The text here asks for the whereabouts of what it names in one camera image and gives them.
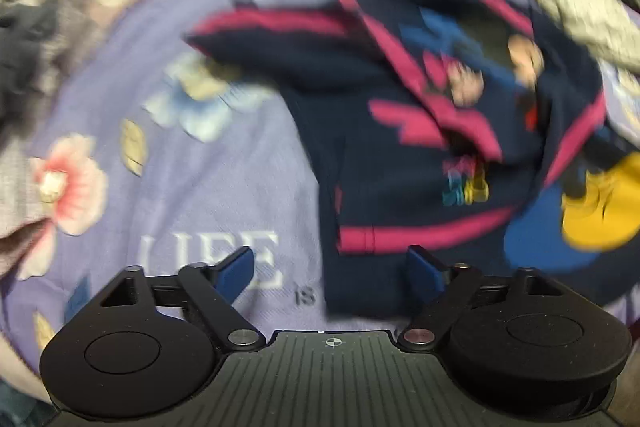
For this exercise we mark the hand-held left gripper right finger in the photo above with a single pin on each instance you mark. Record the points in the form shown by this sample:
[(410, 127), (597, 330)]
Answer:
[(423, 273)]

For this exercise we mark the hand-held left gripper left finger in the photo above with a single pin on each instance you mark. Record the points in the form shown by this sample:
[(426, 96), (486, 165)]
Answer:
[(236, 273)]

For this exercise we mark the navy shirt with pink stripes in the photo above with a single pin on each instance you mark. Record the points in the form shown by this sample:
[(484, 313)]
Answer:
[(360, 107)]

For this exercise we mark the purple floral bedsheet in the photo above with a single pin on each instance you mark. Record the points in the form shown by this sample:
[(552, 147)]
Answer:
[(200, 187)]

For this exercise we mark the pinkish grey blanket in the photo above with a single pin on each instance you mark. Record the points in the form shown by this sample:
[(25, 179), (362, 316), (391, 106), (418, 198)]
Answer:
[(30, 187)]

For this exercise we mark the white dotted cloth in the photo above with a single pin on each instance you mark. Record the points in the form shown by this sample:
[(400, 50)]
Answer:
[(585, 19)]

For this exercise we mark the dark cloth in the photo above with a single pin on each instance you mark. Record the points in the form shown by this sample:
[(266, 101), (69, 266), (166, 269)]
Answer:
[(22, 52)]

